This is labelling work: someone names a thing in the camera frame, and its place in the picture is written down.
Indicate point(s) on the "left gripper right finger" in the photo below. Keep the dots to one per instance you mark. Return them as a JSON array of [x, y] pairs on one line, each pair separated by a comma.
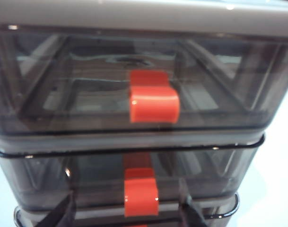
[[191, 215]]

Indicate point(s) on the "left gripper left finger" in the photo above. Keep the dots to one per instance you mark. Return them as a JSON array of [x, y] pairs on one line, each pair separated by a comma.
[[65, 212]]

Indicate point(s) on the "white plastic drawer cabinet frame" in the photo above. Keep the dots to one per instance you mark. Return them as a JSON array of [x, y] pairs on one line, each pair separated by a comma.
[[134, 14]]

